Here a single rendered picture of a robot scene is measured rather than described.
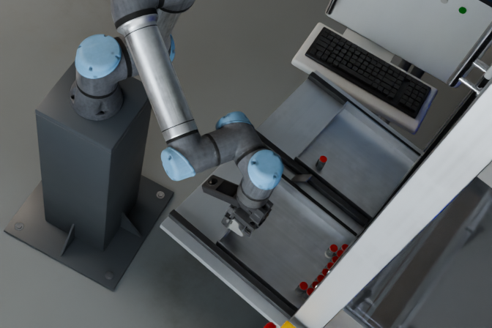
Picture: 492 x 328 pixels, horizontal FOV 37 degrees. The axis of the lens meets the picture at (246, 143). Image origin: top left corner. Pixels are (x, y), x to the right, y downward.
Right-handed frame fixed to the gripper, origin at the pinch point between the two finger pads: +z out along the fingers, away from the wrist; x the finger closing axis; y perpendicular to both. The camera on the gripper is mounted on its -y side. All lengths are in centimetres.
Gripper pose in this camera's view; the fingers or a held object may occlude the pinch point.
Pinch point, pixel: (228, 222)
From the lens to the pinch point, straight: 186.4
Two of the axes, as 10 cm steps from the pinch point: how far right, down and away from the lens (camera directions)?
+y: 7.6, 6.3, -1.7
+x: 6.1, -6.1, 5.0
